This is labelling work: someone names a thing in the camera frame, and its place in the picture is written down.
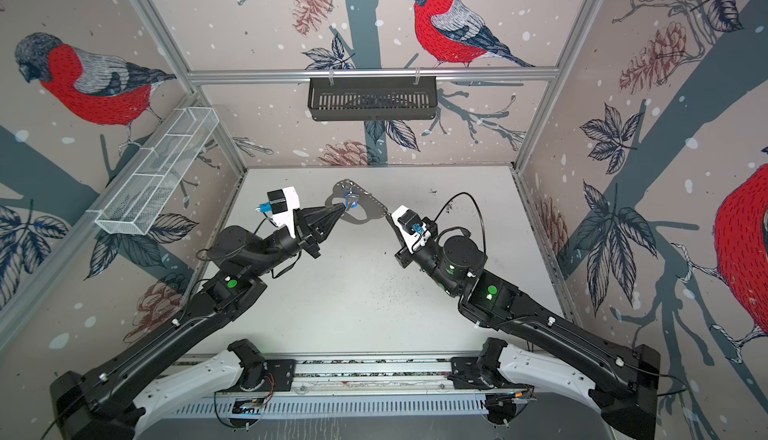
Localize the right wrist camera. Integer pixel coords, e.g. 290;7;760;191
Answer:
389;205;437;247

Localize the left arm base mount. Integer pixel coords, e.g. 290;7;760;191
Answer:
223;339;297;393

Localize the black wall basket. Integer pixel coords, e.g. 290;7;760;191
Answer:
307;76;438;121

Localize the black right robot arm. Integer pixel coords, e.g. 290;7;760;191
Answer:
395;235;660;439

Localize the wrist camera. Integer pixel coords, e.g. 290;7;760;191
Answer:
257;186;300;238
389;205;437;247

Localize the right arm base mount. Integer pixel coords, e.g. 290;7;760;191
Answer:
447;337;529;390

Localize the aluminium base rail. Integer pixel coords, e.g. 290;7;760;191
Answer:
169;349;596;428

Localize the white wire mesh basket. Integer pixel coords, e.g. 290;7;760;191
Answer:
95;106;219;235

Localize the small circuit board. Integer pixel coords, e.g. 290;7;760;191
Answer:
231;398;265;416

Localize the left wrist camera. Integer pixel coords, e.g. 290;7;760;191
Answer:
257;186;300;238

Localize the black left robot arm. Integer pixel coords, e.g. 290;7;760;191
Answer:
50;203;346;439

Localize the right camera cable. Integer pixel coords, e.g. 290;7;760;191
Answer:
433;191;488;243

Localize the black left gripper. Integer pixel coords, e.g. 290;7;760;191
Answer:
248;201;341;278

